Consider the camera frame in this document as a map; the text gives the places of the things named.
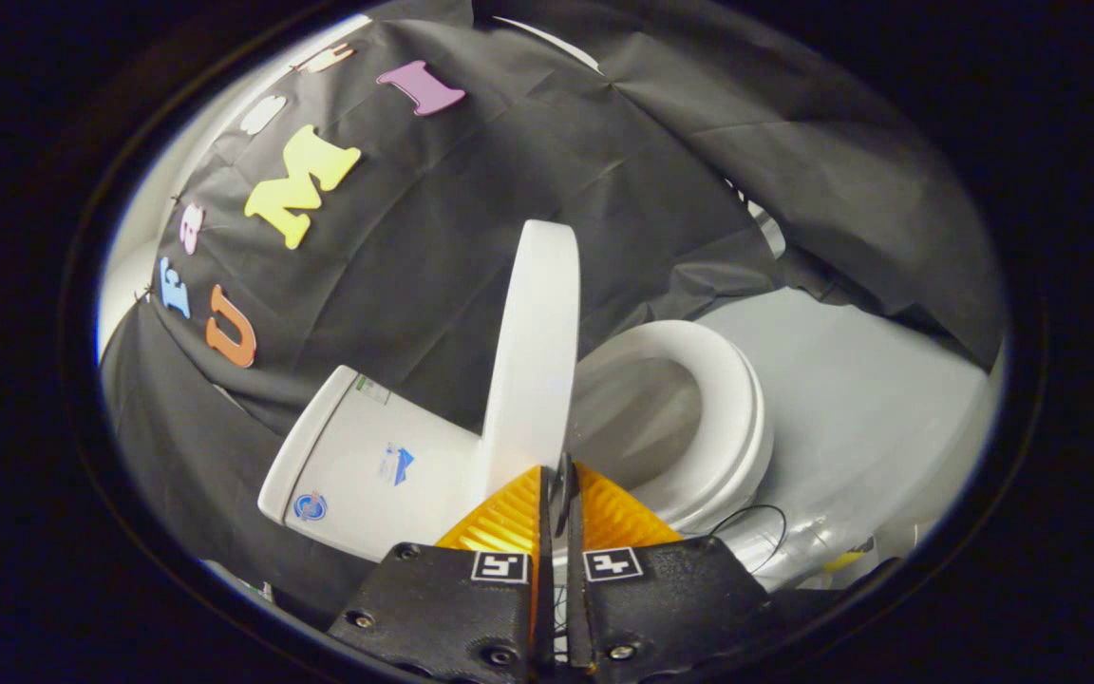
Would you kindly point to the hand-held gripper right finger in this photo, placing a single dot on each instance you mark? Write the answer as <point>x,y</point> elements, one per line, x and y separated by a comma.
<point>670,598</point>

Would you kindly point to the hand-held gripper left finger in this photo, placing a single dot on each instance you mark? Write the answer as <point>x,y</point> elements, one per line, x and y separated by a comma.
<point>443,608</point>

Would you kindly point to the white toilet lid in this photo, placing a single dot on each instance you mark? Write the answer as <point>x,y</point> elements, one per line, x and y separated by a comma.
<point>533,361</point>

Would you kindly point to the white toilet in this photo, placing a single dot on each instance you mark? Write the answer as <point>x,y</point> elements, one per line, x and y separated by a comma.
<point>395,456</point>

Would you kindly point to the white toilet seat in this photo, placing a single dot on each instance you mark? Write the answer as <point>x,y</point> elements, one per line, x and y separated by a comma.
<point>727,418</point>

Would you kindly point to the white toilet tank cover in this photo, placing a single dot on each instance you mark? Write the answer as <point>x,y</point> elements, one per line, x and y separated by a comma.
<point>305,446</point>

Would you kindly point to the black backdrop cloth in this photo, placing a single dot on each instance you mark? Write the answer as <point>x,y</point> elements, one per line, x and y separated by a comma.
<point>433,237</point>

